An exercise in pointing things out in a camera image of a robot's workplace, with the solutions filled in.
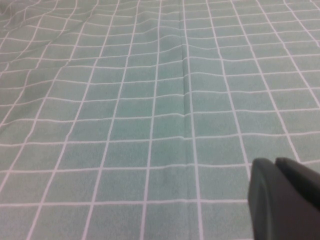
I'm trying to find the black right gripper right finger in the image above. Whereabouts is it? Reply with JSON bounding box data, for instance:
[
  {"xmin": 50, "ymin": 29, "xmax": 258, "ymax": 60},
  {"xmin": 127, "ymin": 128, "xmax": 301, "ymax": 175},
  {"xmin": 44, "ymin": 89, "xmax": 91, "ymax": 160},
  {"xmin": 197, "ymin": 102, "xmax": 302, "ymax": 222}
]
[{"xmin": 274, "ymin": 156, "xmax": 320, "ymax": 211}]

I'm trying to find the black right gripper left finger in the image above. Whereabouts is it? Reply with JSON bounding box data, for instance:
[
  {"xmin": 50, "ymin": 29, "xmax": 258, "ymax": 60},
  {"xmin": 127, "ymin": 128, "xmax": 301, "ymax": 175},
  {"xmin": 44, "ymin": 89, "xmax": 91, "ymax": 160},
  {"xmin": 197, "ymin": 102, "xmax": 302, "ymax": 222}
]
[{"xmin": 246, "ymin": 158, "xmax": 320, "ymax": 240}]

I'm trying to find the green white checked tablecloth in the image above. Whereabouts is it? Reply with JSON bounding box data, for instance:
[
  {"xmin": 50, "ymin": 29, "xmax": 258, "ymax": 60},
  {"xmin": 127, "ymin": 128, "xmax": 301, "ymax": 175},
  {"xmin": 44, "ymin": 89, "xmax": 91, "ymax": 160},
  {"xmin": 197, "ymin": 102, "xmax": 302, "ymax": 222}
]
[{"xmin": 0, "ymin": 0, "xmax": 320, "ymax": 240}]

